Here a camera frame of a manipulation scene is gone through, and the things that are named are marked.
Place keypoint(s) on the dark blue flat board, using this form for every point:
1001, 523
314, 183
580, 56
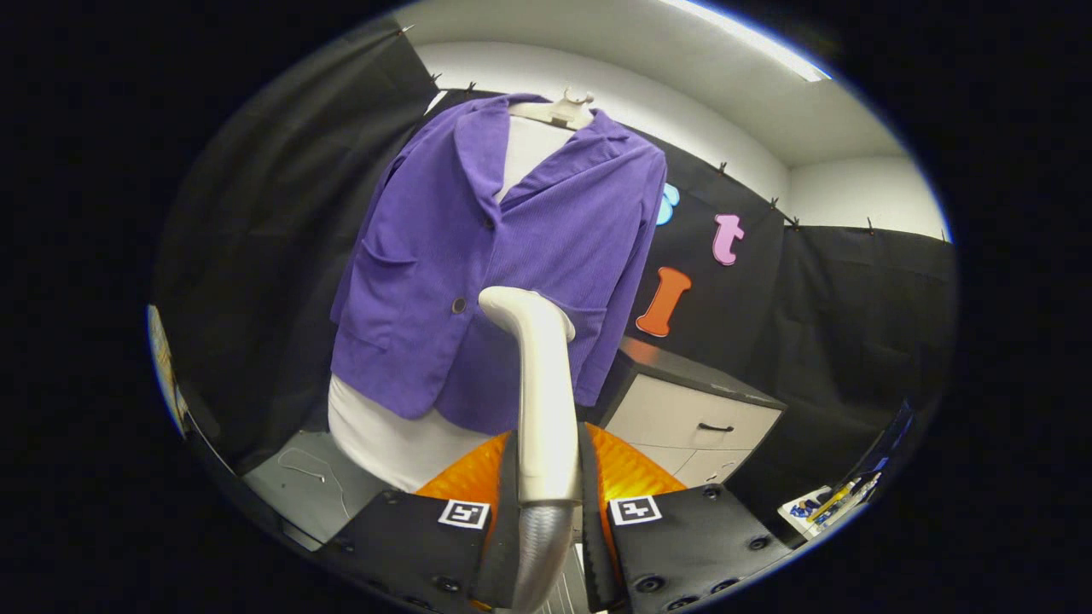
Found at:
887, 443

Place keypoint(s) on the white clothes hanger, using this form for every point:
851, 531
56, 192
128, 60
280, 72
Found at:
554, 111

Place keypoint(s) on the purple jacket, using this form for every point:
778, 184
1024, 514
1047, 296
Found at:
426, 281

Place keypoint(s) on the pile of small colourful items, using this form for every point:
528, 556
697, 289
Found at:
823, 507

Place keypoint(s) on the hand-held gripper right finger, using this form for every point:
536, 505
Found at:
590, 529

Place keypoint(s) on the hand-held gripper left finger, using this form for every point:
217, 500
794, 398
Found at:
508, 529

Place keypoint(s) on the grey base board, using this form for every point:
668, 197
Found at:
299, 495

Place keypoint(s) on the grey top white cabinet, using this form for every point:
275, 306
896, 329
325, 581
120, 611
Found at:
682, 418

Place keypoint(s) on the white garment steamer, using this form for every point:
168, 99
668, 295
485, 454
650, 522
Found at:
546, 401

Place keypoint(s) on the large ceiling light panel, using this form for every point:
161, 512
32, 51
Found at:
759, 41

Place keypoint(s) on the row of black clips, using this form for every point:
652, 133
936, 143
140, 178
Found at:
723, 168

